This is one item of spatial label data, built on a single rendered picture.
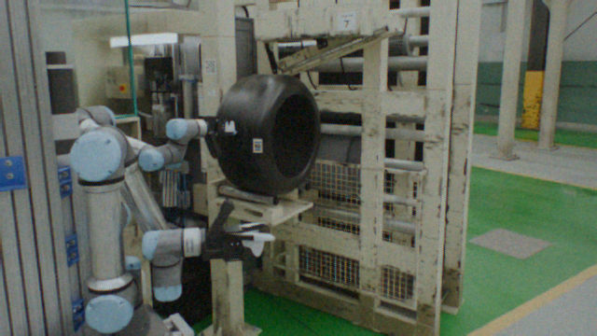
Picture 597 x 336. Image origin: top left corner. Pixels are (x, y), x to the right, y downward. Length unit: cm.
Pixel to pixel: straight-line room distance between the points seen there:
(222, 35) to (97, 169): 127
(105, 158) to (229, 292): 155
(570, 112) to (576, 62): 102
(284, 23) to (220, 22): 32
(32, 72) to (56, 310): 73
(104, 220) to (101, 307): 23
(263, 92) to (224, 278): 108
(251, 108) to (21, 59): 92
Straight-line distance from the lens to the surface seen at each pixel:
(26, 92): 144
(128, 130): 236
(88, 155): 117
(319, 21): 222
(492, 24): 1213
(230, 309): 262
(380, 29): 223
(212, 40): 228
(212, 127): 182
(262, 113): 192
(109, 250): 126
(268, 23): 239
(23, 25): 144
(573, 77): 1120
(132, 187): 134
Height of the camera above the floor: 153
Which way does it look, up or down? 11 degrees down
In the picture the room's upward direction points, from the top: 1 degrees counter-clockwise
